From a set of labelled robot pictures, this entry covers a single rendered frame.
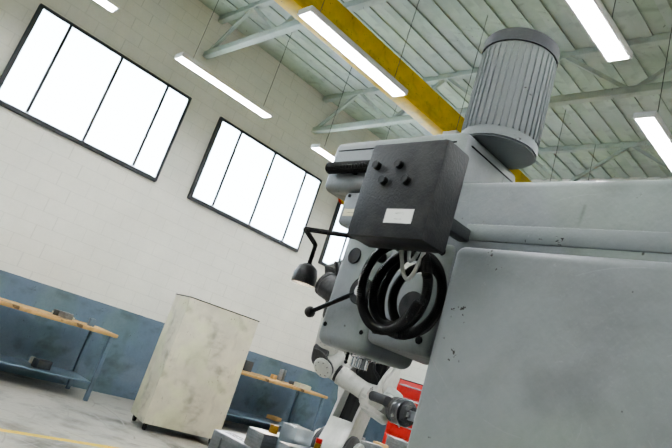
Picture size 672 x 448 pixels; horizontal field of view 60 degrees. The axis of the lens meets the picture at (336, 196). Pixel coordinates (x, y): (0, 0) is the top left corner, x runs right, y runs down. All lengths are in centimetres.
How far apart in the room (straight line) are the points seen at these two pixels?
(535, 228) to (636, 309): 33
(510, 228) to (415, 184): 26
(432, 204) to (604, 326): 35
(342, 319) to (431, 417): 47
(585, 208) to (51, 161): 822
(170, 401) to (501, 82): 660
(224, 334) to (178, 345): 60
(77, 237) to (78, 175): 88
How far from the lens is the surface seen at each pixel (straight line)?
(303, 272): 169
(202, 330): 764
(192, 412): 779
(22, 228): 888
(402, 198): 114
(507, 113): 151
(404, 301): 137
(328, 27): 590
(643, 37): 837
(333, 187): 169
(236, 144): 1020
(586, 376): 102
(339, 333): 151
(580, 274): 107
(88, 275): 920
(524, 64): 158
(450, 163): 114
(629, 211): 122
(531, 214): 130
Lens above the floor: 124
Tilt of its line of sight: 16 degrees up
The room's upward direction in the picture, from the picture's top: 18 degrees clockwise
